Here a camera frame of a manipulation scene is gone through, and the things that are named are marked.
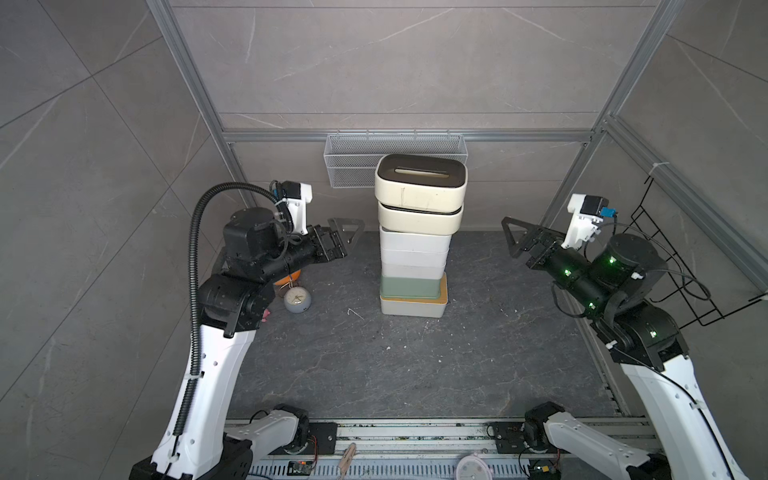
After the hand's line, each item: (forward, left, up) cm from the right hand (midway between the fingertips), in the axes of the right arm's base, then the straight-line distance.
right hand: (521, 224), depth 55 cm
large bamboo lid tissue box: (+9, +16, -46) cm, 49 cm away
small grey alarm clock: (+11, +56, -43) cm, 71 cm away
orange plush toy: (+18, +58, -41) cm, 73 cm away
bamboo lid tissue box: (+9, +24, -21) cm, 34 cm away
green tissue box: (+9, +19, -34) cm, 40 cm away
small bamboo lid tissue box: (+7, +19, -24) cm, 32 cm away
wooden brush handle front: (-32, +36, -46) cm, 67 cm away
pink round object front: (-34, +6, -46) cm, 57 cm away
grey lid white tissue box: (+9, +24, -14) cm, 29 cm away
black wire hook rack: (-11, -39, -14) cm, 43 cm away
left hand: (+1, +32, 0) cm, 32 cm away
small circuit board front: (-34, +48, -48) cm, 76 cm away
